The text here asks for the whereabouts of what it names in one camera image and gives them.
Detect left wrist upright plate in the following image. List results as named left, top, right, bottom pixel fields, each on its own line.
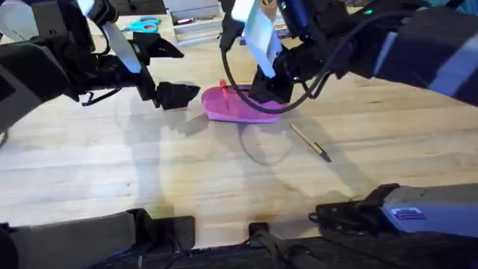
left=100, top=21, right=143, bottom=74

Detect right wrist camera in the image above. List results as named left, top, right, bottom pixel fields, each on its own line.
left=219, top=0, right=255, bottom=52

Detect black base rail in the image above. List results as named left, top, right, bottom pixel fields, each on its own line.
left=87, top=222, right=478, bottom=269

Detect tan and black pen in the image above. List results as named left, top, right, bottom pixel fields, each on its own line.
left=290, top=123, right=333, bottom=164

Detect brown cardboard box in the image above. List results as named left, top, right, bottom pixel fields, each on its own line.
left=260, top=0, right=293, bottom=40

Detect wrist upright plate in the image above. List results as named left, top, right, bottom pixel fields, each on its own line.
left=230, top=0, right=284, bottom=78
left=100, top=21, right=143, bottom=74

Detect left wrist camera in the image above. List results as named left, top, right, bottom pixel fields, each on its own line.
left=76, top=0, right=120, bottom=26

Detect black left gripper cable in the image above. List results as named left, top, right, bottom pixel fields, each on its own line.
left=81, top=87, right=122, bottom=108

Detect teal handled scissors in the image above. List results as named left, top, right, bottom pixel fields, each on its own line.
left=119, top=15, right=163, bottom=34

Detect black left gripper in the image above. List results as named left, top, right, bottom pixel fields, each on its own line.
left=52, top=32, right=202, bottom=111

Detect right wrist upright plate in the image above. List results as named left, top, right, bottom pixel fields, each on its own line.
left=230, top=0, right=284, bottom=78

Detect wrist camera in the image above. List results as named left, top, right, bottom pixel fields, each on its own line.
left=219, top=0, right=255, bottom=52
left=76, top=0, right=120, bottom=26

